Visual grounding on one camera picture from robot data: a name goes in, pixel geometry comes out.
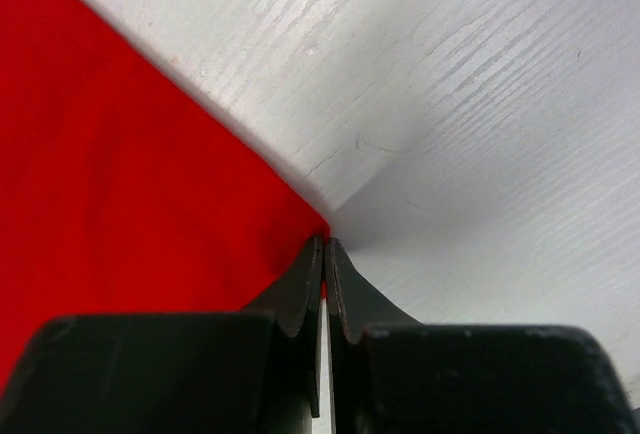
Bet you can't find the red t shirt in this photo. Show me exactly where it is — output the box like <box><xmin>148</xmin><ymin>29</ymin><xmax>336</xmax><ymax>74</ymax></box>
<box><xmin>1</xmin><ymin>0</ymin><xmax>329</xmax><ymax>379</ymax></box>

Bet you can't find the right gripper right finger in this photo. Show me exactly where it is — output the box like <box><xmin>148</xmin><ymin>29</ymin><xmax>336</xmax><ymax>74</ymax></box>
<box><xmin>324</xmin><ymin>239</ymin><xmax>639</xmax><ymax>433</ymax></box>

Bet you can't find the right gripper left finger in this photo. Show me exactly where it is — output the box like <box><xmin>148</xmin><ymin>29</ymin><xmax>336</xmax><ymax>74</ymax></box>
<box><xmin>1</xmin><ymin>236</ymin><xmax>323</xmax><ymax>433</ymax></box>

